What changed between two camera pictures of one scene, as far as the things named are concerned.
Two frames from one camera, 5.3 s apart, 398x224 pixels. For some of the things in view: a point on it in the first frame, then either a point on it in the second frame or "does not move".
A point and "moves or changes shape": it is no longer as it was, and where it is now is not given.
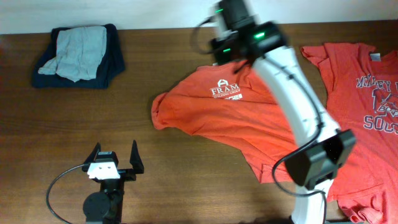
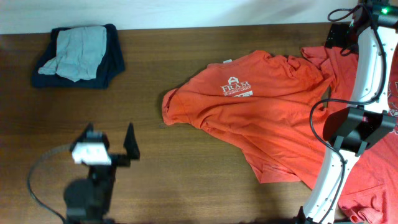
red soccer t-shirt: [362, 98] does not move
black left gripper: [136, 164] to [132, 150]
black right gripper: [221, 56] to [336, 35]
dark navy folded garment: [112, 63] does not move
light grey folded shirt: [79, 51] does not move
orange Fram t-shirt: [232, 102] moves or changes shape
